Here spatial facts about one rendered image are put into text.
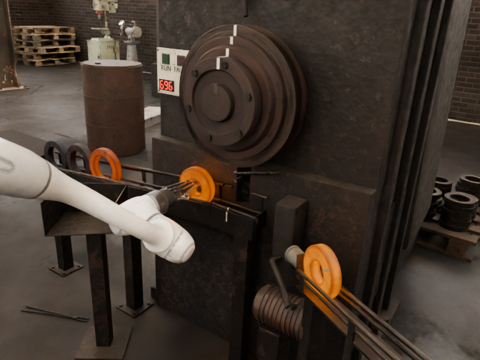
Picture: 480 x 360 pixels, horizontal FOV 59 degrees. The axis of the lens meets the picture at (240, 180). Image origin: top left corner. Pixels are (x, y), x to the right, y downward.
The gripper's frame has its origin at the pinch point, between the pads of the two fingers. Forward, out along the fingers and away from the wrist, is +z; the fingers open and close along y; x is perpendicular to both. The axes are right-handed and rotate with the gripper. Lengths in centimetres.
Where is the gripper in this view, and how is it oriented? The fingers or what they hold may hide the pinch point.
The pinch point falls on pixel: (196, 182)
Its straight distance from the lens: 165.3
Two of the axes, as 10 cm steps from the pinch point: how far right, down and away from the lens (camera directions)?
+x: 0.2, -9.2, -4.0
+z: 5.5, -3.2, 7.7
